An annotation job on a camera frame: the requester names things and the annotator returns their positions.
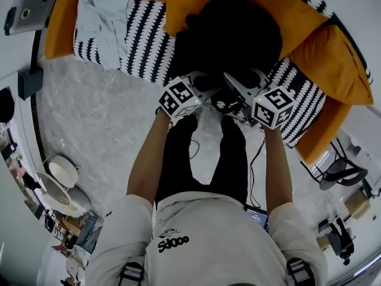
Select thin black cable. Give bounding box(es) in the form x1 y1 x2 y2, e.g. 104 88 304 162
189 138 201 161

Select cardboard box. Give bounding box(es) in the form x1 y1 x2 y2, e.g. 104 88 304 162
343 188 371 220

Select white round tray table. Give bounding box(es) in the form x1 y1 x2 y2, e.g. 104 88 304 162
35 154 82 207

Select person's right harness strap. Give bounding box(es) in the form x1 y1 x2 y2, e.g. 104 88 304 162
286 257 317 286

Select person's white t-shirt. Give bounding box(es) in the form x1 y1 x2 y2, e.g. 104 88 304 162
85 190 329 286

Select black round object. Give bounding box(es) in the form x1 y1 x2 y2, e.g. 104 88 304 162
0 87 15 124

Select black and white patterned blanket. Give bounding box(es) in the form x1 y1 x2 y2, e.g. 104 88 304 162
72 0 373 149

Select person's left harness strap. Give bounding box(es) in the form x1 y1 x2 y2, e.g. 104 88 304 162
117 261 145 286

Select black tablet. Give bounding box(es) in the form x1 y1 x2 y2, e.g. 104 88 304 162
245 206 270 232

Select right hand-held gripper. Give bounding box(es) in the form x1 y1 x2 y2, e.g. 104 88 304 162
223 68 299 129

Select black backpack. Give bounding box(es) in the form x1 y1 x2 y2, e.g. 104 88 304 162
174 0 283 101

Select person's left forearm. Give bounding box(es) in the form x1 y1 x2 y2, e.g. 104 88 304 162
126 108 177 199

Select grey round stool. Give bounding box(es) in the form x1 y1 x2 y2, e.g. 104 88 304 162
44 185 93 217

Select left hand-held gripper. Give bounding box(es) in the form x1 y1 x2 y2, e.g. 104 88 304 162
158 71 223 119

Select black wall box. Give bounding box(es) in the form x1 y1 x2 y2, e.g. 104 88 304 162
17 67 45 101

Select orange bed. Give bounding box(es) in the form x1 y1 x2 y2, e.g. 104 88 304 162
43 0 374 165

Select light blue garment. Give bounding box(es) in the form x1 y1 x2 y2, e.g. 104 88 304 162
75 0 136 71

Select person's harness strap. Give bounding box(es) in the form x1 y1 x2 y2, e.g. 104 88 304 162
286 257 317 286
117 261 145 286

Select black mesh office chair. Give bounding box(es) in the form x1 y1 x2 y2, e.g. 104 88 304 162
299 138 370 192

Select small orange pillow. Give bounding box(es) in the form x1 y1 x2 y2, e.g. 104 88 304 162
286 24 374 106

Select person's right forearm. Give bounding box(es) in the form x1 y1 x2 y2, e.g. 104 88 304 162
260 124 296 213

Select person's black shoe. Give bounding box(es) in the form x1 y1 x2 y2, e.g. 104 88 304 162
210 89 244 114

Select person's black trousers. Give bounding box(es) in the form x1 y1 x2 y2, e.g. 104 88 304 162
154 114 249 206

